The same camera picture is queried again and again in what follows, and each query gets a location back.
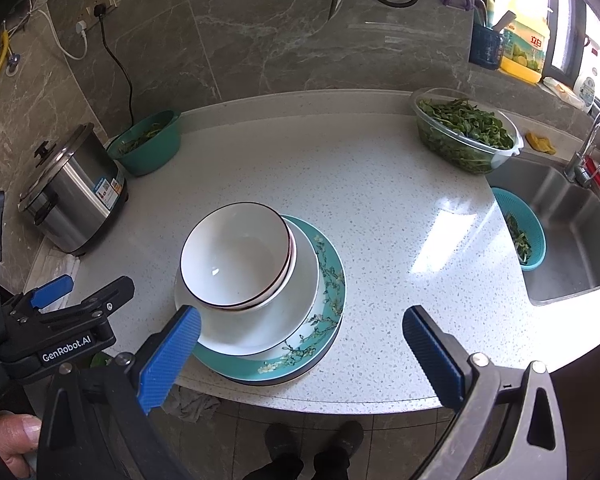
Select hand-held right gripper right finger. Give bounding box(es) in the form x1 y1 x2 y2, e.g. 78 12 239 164
401 305 568 480

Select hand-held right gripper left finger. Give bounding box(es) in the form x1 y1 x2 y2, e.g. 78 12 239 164
37 305 202 480

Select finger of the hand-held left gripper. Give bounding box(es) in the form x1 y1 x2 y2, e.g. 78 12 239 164
17 276 136 330
2 274 76 317

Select wide white deep bowl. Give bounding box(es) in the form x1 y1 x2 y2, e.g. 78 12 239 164
174 220 322 358

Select black-rimmed patterned bowl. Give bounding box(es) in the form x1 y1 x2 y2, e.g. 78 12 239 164
180 202 290 311

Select large teal floral plate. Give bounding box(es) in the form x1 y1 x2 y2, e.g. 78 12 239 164
190 214 347 382

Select small teal floral plate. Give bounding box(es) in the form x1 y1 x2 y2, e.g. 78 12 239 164
220 310 343 388

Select small white bowl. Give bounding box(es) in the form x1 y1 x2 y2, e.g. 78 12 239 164
260 212 299 306

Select person's left hand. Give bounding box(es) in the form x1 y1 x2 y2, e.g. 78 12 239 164
0 412 43 480

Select grey floor cloth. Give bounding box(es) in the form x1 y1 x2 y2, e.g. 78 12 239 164
162 387 221 421

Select stainless steel rice cooker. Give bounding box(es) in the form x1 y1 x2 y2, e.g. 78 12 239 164
19 122 128 256

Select person's right shoe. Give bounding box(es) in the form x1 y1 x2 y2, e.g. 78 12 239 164
330 420 365 457

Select green vegetable scraps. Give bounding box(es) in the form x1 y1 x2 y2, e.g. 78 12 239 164
505 215 533 263
117 122 168 153

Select green plastic basin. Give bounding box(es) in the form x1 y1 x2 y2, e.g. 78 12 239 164
106 110 182 177

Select teal plastic colander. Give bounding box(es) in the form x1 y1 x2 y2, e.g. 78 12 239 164
491 187 547 272

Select stainless steel sink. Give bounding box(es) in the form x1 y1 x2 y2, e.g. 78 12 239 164
485 152 600 307

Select clear glass bowl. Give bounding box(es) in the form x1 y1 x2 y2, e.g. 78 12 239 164
412 87 524 175

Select chrome faucet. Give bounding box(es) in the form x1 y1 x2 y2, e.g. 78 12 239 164
564 106 600 188

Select green leafy vegetables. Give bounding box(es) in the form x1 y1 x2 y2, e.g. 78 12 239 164
417 97 516 171

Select yellow rag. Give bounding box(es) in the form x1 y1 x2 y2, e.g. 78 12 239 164
525 131 556 156

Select white packet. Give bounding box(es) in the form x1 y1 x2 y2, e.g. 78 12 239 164
542 77 586 108

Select blue utensil holder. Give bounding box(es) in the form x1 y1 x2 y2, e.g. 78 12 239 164
470 24 506 70

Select white plastic bottle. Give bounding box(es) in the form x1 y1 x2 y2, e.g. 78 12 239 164
577 35 600 113

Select yellow cooking oil bottle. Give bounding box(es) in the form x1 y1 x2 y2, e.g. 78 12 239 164
499 0 552 85

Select window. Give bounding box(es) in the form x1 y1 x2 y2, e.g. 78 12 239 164
480 0 600 111

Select white power cable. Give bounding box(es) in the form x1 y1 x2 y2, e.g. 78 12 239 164
30 5 90 61

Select black power cable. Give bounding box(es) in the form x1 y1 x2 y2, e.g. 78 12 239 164
94 5 135 128

